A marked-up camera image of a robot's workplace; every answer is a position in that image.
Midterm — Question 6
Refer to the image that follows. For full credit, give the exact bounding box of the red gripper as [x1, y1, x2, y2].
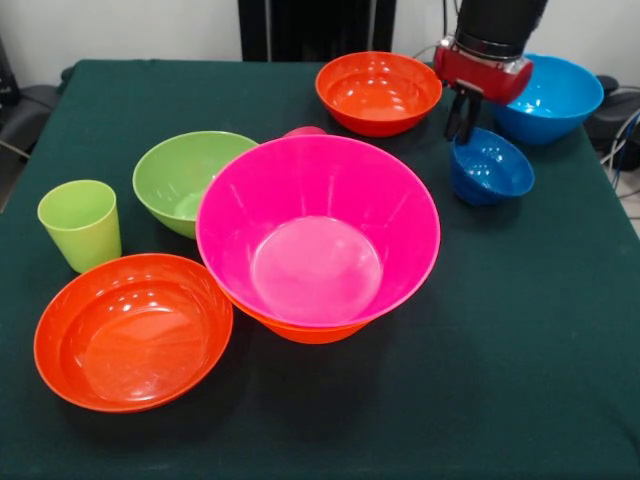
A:
[432, 43, 535, 145]

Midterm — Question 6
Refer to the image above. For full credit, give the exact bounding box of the small dark blue bowl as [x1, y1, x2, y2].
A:
[450, 127, 536, 207]

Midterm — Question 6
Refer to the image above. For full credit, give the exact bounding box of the red-orange bowl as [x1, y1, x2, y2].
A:
[314, 51, 444, 138]
[33, 253, 235, 414]

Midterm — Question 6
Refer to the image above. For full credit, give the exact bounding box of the light blue bowl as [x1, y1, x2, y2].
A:
[487, 53, 605, 146]

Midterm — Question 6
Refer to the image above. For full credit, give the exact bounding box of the large pink bowl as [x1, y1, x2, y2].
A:
[195, 134, 442, 329]

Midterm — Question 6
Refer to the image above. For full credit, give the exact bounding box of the large orange bowl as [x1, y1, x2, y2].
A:
[219, 287, 371, 346]

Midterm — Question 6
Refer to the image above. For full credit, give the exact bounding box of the dark green table cloth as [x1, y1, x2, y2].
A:
[0, 58, 640, 480]

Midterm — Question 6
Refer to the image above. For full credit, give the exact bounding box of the green bowl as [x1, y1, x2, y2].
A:
[131, 130, 259, 240]

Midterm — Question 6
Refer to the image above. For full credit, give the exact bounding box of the light green cup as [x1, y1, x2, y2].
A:
[36, 179, 123, 275]

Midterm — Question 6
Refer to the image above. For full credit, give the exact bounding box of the black equipment box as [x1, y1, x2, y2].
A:
[0, 37, 21, 106]

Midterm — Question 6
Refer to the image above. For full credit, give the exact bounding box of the black pedestal foot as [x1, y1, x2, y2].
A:
[589, 74, 640, 149]
[0, 84, 61, 151]

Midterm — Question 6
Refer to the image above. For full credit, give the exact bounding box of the tangle of floor cables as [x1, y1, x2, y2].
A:
[597, 84, 640, 191]

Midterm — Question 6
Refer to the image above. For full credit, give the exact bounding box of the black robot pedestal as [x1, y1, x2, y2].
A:
[238, 0, 399, 62]

